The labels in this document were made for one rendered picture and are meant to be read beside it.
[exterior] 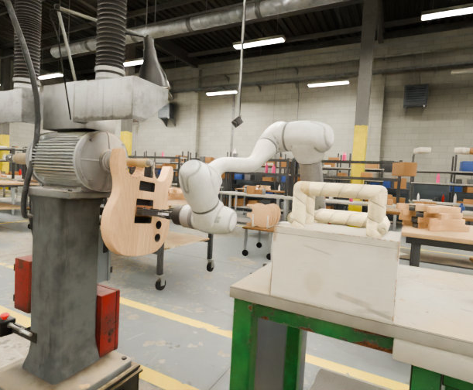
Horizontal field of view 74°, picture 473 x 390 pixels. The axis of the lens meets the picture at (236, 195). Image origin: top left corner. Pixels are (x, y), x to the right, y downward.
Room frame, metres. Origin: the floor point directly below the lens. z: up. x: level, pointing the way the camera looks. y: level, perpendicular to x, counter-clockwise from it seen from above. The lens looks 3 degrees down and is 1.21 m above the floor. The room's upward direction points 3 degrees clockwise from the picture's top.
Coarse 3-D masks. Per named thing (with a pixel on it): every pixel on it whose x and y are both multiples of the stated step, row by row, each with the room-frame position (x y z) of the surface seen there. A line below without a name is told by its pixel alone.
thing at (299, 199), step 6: (294, 192) 0.75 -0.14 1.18; (300, 192) 0.74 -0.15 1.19; (294, 198) 0.75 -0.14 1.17; (300, 198) 0.74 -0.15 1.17; (306, 198) 0.75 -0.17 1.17; (294, 204) 0.75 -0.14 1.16; (300, 204) 0.74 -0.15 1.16; (306, 204) 0.75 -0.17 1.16; (294, 210) 0.74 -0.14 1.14; (300, 210) 0.74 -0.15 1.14; (294, 216) 0.74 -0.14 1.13; (300, 216) 0.74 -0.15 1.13; (294, 222) 0.74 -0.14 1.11; (300, 222) 0.74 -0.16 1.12
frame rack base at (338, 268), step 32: (288, 224) 0.78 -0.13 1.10; (320, 224) 0.82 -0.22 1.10; (288, 256) 0.74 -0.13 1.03; (320, 256) 0.70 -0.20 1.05; (352, 256) 0.67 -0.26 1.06; (384, 256) 0.64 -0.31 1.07; (288, 288) 0.73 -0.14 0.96; (320, 288) 0.70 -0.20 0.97; (352, 288) 0.67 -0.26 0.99; (384, 288) 0.64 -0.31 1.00; (384, 320) 0.64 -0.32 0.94
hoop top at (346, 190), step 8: (296, 184) 0.75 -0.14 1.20; (304, 184) 0.74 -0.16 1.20; (312, 184) 0.73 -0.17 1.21; (320, 184) 0.72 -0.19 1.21; (328, 184) 0.71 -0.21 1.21; (336, 184) 0.71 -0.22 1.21; (344, 184) 0.70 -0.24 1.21; (352, 184) 0.69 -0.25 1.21; (360, 184) 0.69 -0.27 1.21; (304, 192) 0.74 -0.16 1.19; (312, 192) 0.73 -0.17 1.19; (320, 192) 0.72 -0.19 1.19; (328, 192) 0.71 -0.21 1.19; (336, 192) 0.70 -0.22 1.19; (344, 192) 0.69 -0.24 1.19; (352, 192) 0.68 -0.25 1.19; (360, 192) 0.68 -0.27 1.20; (368, 192) 0.67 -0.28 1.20; (376, 192) 0.66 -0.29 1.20; (384, 192) 0.66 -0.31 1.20
